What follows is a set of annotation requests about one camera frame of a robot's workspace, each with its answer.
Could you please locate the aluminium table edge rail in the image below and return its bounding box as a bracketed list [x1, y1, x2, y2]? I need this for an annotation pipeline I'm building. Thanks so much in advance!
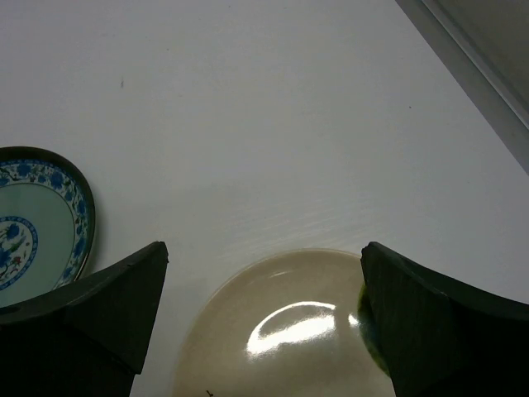
[398, 1, 528, 170]

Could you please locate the blue floral celadon plate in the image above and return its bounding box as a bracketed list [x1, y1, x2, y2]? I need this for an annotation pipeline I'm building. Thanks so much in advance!
[1, 146, 96, 307]

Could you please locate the beige plate with dark motifs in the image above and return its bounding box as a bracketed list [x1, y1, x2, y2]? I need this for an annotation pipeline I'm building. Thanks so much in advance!
[174, 249, 394, 396]

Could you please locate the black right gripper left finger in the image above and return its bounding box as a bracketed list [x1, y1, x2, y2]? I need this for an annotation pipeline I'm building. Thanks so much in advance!
[1, 242, 169, 396]

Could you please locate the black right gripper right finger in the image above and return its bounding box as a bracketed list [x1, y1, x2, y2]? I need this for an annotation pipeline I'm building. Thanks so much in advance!
[361, 242, 528, 396]

